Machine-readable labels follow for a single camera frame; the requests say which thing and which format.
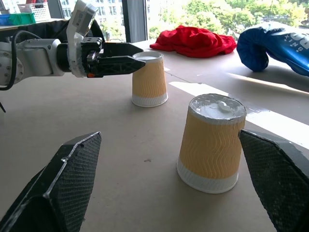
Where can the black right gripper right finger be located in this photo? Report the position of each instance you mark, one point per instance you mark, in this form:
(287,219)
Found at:
(280,178)

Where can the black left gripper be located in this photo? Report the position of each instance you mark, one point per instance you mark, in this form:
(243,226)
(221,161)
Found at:
(90,47)

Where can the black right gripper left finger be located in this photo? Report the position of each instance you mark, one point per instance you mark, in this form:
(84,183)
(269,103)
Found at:
(65,183)

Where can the orange ribbed paper cup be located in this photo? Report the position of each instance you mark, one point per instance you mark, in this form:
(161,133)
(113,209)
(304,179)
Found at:
(149,82)
(210,149)

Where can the black draped cover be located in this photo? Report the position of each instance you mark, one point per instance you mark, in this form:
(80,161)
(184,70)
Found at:
(48,30)

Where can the red crumpled cloth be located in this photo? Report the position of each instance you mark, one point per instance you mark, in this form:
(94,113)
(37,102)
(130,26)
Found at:
(193,41)

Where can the white perforated plastic basket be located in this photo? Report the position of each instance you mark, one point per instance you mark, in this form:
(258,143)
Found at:
(39,12)

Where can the green plastic bin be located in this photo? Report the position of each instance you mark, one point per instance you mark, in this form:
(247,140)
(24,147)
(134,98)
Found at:
(21,18)

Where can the wooden background desk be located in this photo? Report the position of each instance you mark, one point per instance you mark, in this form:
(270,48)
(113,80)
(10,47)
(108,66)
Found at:
(9,27)

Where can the blue plastic bin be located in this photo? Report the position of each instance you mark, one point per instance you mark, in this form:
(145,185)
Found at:
(4,19)

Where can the blue boxing glove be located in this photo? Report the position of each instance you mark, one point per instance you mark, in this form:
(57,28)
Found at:
(277,46)

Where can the dark window frame post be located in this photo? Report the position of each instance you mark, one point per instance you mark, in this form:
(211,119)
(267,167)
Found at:
(134,19)

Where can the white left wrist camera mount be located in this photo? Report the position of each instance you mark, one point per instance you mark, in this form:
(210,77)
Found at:
(78,21)

